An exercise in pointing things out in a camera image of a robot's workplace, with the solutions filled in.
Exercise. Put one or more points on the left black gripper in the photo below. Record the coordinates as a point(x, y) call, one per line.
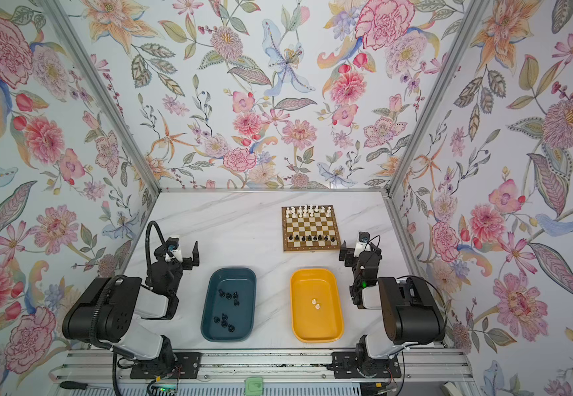
point(182, 264)

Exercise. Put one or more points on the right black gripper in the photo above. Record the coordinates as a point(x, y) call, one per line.
point(357, 257)

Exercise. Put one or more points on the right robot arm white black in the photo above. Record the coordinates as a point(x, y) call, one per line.
point(409, 312)

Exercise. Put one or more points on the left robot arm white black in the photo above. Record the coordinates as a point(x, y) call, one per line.
point(109, 313)

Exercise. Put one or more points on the wooden chess board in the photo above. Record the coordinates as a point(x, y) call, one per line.
point(309, 228)

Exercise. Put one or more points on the dark teal plastic tray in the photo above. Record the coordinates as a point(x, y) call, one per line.
point(229, 309)

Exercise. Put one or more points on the yellow plastic tray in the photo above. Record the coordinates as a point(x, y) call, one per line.
point(316, 310)

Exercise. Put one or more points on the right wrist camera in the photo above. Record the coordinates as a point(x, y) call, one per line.
point(363, 242)

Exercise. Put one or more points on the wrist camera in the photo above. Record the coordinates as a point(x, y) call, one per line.
point(173, 250)
point(363, 242)

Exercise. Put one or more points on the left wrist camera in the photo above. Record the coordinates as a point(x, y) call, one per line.
point(173, 250)

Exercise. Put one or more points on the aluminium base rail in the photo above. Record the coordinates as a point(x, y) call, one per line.
point(319, 365)

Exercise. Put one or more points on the green clip on rail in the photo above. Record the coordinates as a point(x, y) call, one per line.
point(254, 386)

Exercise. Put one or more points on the black screwdriver handle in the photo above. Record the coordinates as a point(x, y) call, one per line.
point(73, 385)

